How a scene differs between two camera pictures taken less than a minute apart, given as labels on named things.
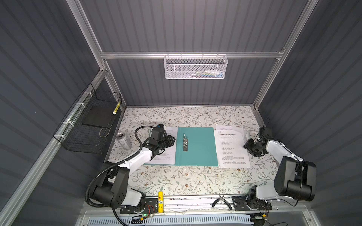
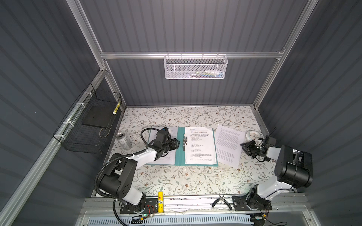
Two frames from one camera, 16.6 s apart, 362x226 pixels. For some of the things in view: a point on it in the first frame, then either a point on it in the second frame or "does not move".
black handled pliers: x=221 y=198 does not move
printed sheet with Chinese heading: x=230 y=149 → x=200 y=146
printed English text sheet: x=168 y=157 does not move
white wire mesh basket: x=193 y=67 does not move
